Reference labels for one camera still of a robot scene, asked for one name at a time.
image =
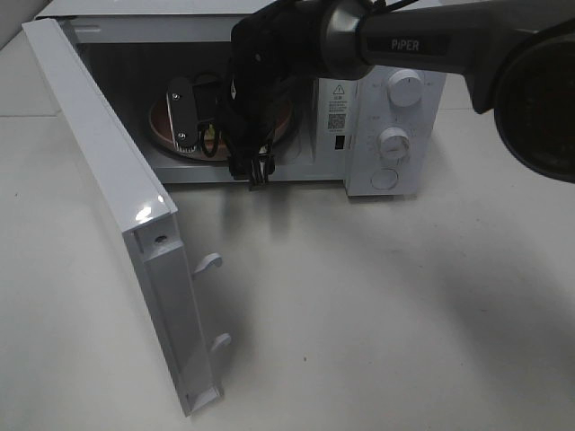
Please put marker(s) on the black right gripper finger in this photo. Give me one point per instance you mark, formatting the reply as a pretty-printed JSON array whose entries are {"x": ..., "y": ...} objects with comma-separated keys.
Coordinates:
[{"x": 251, "y": 162}]

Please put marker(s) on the pink round plate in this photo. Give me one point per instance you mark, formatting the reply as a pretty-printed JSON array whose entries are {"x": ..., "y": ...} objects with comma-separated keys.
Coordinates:
[{"x": 160, "y": 126}]

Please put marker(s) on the white warning label sticker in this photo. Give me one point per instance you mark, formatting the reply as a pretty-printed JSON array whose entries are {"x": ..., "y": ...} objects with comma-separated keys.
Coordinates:
[{"x": 337, "y": 107}]

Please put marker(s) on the white upper power knob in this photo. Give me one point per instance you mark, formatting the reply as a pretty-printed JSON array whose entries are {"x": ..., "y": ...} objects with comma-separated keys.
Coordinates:
[{"x": 405, "y": 88}]

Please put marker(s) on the white microwave oven body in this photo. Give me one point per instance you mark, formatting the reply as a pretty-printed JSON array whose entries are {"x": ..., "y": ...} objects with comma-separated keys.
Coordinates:
[{"x": 111, "y": 66}]

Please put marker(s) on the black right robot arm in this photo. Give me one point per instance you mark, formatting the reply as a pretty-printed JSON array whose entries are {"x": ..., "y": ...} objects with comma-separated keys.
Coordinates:
[{"x": 517, "y": 58}]

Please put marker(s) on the white round door button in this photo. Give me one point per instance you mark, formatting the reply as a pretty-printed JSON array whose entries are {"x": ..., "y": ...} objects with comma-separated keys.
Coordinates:
[{"x": 385, "y": 179}]

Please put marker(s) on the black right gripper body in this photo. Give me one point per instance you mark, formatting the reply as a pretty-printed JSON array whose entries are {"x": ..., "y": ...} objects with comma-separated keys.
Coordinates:
[{"x": 271, "y": 48}]

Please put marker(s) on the white microwave door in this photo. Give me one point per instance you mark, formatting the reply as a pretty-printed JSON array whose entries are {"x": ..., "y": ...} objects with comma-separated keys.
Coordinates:
[{"x": 139, "y": 216}]

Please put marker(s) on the white lower timer knob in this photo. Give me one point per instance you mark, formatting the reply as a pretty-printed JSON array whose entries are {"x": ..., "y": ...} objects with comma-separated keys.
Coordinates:
[{"x": 393, "y": 143}]

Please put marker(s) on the toast sandwich with lettuce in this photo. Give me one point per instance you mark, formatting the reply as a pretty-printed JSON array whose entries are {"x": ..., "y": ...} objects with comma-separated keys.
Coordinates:
[{"x": 207, "y": 133}]

